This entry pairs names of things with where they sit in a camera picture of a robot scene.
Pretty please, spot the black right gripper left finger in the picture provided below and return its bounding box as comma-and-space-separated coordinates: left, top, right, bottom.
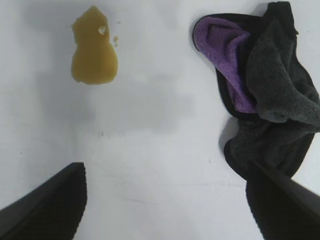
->
0, 162, 88, 240

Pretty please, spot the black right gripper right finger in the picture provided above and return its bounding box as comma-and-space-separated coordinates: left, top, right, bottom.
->
246, 159, 320, 240

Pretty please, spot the grey and purple cloth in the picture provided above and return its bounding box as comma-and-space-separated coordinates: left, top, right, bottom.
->
191, 1, 320, 182

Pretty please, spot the brown liquid spill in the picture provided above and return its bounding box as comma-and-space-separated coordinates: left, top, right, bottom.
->
70, 5, 119, 85

